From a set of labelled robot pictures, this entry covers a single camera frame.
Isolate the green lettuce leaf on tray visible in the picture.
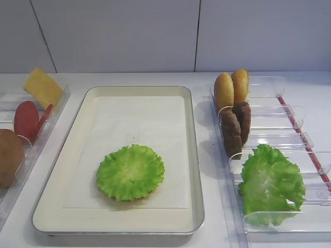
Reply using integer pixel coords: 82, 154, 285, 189
96, 144, 165, 202

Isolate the left brown meat patty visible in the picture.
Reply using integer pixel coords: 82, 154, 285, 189
221, 110, 242, 157

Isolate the brown meat patty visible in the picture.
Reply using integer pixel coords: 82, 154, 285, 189
232, 101, 251, 146
221, 110, 242, 157

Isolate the right brown meat patty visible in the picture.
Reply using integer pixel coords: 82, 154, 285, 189
232, 101, 251, 146

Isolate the thin red tomato slice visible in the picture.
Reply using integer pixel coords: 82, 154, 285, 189
34, 104, 54, 140

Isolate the green lettuce leaf in rack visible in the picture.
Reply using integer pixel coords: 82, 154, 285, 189
238, 144, 306, 226

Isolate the yellow cheese slice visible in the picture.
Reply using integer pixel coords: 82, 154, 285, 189
23, 67, 63, 110

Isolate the cream metal tray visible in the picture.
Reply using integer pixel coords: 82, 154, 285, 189
32, 86, 205, 231

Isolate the left golden bun slice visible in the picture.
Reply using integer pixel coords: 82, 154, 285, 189
214, 72, 234, 111

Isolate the golden bun slice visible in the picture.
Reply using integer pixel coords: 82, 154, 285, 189
214, 72, 234, 111
231, 69, 249, 103

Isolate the right golden bun slice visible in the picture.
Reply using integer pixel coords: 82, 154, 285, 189
231, 69, 249, 103

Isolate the clear acrylic right rack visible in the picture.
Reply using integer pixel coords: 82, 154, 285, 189
208, 76, 330, 247

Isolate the clear acrylic rack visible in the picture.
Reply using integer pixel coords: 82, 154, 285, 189
1, 84, 71, 226
208, 76, 330, 247

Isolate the brown bun top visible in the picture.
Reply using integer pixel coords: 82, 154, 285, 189
1, 129, 25, 188

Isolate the clear acrylic left rack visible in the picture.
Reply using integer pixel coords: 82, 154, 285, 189
1, 84, 71, 226

